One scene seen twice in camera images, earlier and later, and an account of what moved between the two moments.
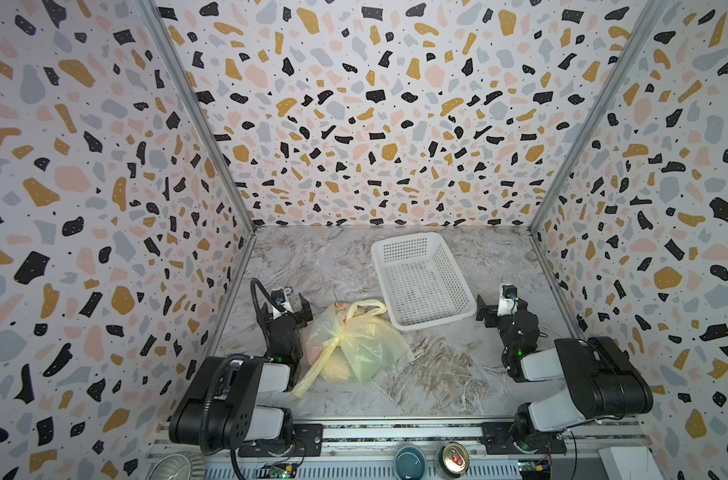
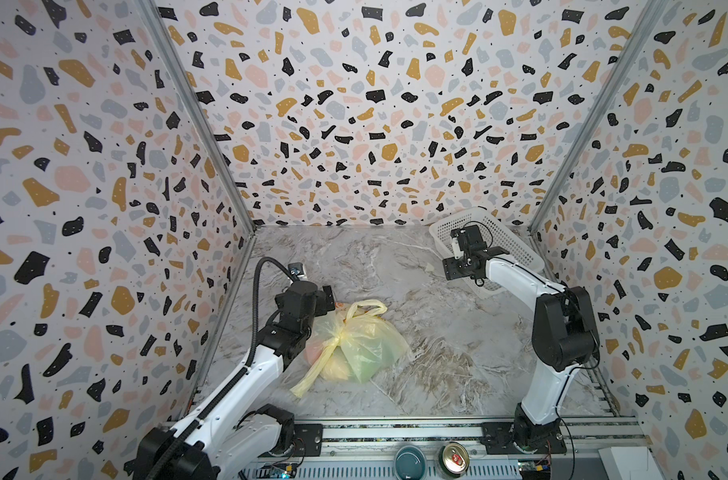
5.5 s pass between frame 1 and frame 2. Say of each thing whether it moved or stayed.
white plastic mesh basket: moved
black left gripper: moved
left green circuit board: stayed
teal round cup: stayed
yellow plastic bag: stayed
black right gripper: moved
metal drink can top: stayed
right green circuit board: stayed
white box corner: stayed
